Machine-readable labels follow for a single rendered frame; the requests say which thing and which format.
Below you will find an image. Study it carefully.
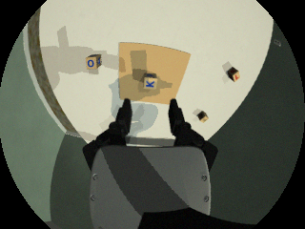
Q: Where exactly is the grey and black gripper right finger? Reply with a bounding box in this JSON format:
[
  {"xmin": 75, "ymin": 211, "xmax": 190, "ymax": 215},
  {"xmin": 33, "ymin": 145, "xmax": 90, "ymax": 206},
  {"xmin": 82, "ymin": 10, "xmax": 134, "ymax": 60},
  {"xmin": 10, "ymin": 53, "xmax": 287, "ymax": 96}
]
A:
[{"xmin": 168, "ymin": 98, "xmax": 218, "ymax": 172}]

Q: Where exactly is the tan flat mat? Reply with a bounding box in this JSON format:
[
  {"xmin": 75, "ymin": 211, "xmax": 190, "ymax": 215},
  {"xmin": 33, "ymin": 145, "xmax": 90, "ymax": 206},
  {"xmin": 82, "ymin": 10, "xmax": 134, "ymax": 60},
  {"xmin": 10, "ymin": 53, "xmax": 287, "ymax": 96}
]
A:
[{"xmin": 119, "ymin": 43, "xmax": 191, "ymax": 105}]

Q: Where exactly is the wooden letter block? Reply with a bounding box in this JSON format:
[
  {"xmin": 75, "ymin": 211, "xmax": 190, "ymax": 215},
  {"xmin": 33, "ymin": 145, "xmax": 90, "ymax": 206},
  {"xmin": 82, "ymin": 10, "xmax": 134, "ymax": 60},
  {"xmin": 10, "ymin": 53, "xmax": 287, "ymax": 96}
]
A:
[
  {"xmin": 197, "ymin": 111, "xmax": 209, "ymax": 123},
  {"xmin": 86, "ymin": 54, "xmax": 102, "ymax": 70},
  {"xmin": 227, "ymin": 67, "xmax": 240, "ymax": 82},
  {"xmin": 143, "ymin": 73, "xmax": 157, "ymax": 90}
]

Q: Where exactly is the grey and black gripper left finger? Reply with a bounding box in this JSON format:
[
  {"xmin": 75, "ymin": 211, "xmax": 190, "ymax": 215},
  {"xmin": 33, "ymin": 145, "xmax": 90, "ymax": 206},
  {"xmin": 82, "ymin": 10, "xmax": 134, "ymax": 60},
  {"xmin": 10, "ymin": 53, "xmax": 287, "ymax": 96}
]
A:
[{"xmin": 82, "ymin": 98, "xmax": 132, "ymax": 170}]

